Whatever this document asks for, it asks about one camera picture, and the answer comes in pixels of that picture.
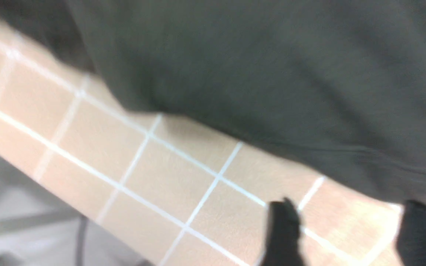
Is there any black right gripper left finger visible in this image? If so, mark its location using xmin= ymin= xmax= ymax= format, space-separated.
xmin=260 ymin=198 xmax=305 ymax=266

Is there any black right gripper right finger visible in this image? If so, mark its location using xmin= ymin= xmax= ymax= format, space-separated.
xmin=396 ymin=201 xmax=426 ymax=266

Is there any dark gray long-sleeve top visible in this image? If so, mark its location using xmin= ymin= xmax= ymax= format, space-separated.
xmin=0 ymin=0 xmax=426 ymax=204

